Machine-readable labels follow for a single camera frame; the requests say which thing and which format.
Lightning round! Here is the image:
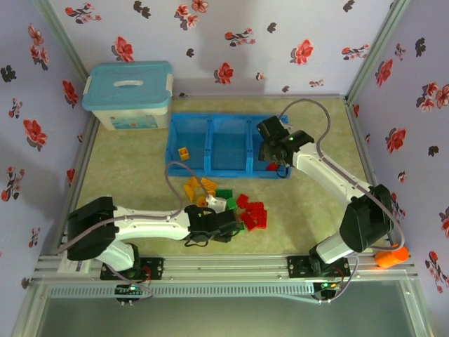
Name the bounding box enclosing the blue three-compartment tray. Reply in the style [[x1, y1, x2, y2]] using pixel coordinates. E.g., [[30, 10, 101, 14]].
[[164, 112, 293, 180]]

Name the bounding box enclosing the grey metal panel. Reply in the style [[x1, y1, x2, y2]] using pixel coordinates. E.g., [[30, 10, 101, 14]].
[[13, 280, 436, 337]]

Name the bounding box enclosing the left controller circuit board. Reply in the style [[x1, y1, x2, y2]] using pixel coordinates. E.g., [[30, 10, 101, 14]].
[[114, 284, 145, 305]]

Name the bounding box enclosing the controller circuit board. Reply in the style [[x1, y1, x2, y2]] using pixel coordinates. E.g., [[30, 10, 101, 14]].
[[313, 280, 343, 303], [114, 284, 145, 305]]

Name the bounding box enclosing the right controller circuit board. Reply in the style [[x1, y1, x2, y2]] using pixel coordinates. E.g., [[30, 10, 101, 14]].
[[313, 280, 343, 303]]

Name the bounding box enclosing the orange cylinder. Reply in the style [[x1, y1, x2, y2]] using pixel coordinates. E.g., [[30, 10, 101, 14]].
[[374, 246, 410, 270]]

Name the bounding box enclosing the white storage box blue lid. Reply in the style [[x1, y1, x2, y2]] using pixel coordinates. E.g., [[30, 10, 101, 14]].
[[81, 61, 175, 131]]

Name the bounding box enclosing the thin black left gripper cable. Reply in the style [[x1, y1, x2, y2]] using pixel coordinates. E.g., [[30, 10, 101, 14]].
[[184, 230, 215, 249]]

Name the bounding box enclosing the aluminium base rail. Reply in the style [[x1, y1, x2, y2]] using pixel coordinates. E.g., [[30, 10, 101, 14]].
[[33, 255, 420, 286]]

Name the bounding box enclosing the grey right arm cable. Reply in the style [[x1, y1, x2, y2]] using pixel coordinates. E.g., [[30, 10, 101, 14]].
[[279, 98, 406, 303]]

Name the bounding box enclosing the grey slotted cable duct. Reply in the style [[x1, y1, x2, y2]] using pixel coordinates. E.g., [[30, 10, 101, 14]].
[[47, 284, 315, 298]]

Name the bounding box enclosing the aluminium table edge rail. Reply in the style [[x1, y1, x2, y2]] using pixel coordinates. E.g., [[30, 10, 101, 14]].
[[173, 93, 351, 100], [52, 115, 101, 257], [345, 103, 397, 253]]

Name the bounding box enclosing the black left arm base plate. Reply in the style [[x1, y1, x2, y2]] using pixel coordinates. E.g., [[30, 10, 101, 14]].
[[100, 257, 165, 281]]

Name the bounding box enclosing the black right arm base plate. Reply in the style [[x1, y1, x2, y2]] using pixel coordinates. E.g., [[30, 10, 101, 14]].
[[286, 255, 351, 279]]

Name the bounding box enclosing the aluminium corner post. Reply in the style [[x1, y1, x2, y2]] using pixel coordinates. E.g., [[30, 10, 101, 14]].
[[31, 0, 91, 84], [345, 0, 411, 105]]

